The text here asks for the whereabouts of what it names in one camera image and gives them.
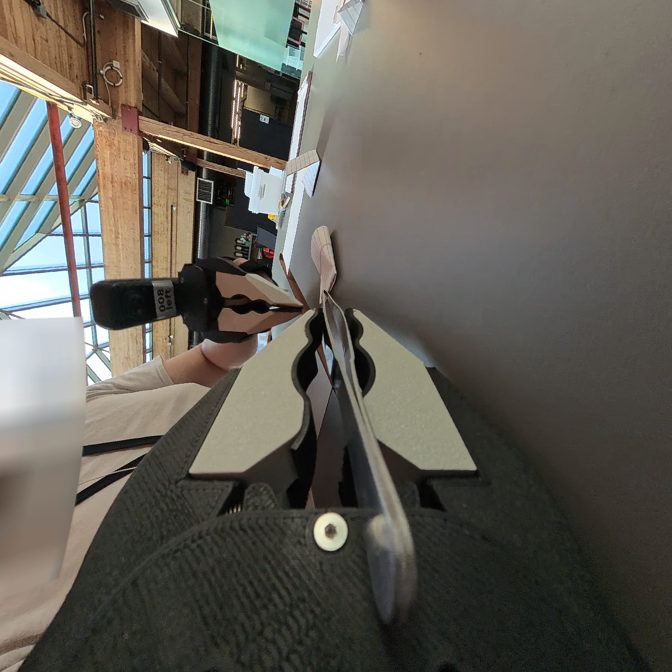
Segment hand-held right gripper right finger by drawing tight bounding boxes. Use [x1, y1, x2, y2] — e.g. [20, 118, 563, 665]
[346, 309, 478, 481]

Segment beige shirt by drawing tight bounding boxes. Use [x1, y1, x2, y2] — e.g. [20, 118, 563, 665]
[0, 354, 234, 672]

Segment wooden beam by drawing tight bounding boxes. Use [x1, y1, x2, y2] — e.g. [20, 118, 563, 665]
[138, 115, 288, 170]

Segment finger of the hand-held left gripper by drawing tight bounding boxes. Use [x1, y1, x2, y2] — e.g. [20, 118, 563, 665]
[226, 307, 304, 335]
[217, 272, 304, 308]

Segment person's left forearm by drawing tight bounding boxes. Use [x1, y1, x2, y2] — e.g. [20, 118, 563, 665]
[163, 333, 259, 389]

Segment frosted glass panel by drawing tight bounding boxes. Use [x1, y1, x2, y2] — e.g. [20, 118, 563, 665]
[209, 0, 296, 69]

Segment metal tweezers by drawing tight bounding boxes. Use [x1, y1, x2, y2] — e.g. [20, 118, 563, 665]
[320, 290, 418, 625]

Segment white grid-creased folded paper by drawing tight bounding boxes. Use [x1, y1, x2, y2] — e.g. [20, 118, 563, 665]
[285, 149, 322, 197]

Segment long lined legal pad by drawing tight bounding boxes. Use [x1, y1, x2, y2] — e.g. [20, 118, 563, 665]
[289, 71, 313, 163]

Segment black neck strap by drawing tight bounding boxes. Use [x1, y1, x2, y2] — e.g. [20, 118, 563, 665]
[75, 435, 163, 507]

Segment red pipe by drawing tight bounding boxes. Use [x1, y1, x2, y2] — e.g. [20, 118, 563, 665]
[46, 102, 84, 318]

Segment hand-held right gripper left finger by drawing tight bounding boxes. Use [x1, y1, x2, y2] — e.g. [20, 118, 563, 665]
[189, 310, 323, 509]

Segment lined paper sheet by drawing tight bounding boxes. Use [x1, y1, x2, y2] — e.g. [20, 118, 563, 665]
[311, 226, 338, 305]

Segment window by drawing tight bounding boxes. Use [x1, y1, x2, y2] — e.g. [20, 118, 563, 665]
[0, 79, 106, 384]

